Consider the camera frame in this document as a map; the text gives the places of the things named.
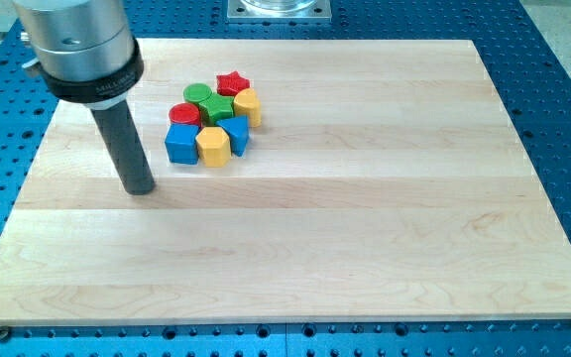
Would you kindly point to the blue triangle block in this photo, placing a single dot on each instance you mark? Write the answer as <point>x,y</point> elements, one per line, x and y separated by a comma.
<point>238,131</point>

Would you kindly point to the wooden board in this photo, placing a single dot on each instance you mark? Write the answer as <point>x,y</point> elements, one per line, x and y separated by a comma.
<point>386,183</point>

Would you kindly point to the yellow half-round block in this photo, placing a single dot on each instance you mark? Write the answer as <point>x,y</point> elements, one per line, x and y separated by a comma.
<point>246,103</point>

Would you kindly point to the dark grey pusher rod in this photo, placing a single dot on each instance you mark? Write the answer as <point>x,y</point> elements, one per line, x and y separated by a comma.
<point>122,141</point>

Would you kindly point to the yellow hexagon block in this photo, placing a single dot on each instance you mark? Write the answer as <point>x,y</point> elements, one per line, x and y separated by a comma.
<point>213,145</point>

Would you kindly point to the left board stop screw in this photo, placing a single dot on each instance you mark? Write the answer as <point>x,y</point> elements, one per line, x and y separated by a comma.
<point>5,333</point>

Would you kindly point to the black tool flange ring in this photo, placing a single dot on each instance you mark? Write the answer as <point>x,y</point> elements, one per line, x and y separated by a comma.
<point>101,89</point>

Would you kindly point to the red cylinder block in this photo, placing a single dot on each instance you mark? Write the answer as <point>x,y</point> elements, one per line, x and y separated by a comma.
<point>185,114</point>

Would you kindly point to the green cylinder block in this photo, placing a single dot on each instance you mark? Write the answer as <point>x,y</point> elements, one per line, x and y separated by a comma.
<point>196,93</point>

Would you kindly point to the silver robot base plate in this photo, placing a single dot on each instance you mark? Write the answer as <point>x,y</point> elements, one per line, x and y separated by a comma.
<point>278,11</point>

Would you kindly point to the red star block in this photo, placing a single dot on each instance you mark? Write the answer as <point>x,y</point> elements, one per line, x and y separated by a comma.
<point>231,84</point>

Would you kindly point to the green star block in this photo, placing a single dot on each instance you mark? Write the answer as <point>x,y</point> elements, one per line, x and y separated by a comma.
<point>215,108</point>

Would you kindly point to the blue cube block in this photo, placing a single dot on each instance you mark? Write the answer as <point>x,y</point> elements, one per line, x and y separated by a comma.
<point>180,143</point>

